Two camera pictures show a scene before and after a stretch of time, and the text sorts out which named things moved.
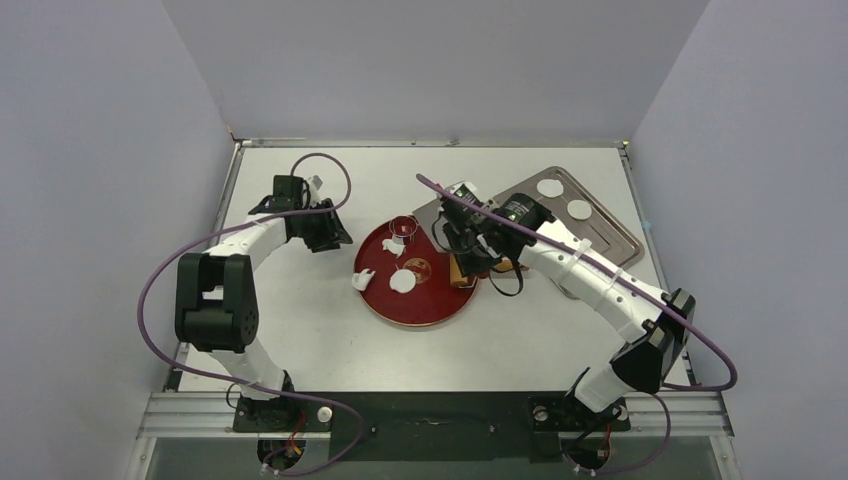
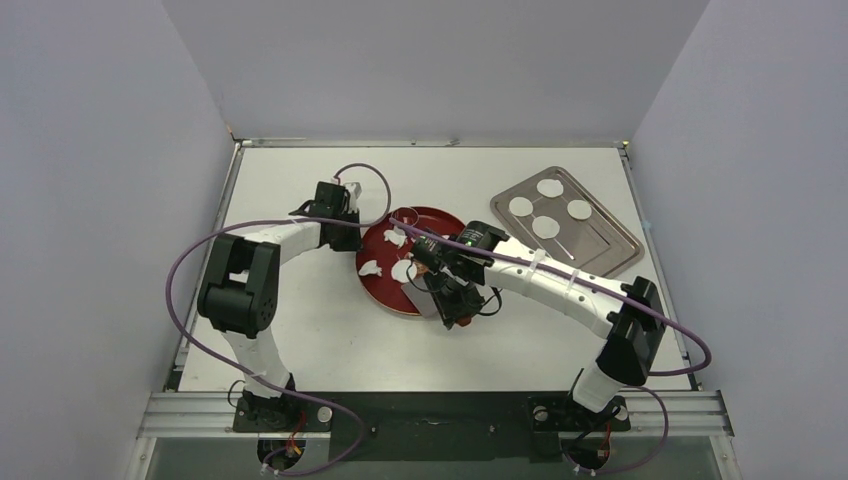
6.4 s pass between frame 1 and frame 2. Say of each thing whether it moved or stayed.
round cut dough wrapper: moved
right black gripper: moved
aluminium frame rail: stayed
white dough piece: moved
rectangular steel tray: stayed
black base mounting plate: stayed
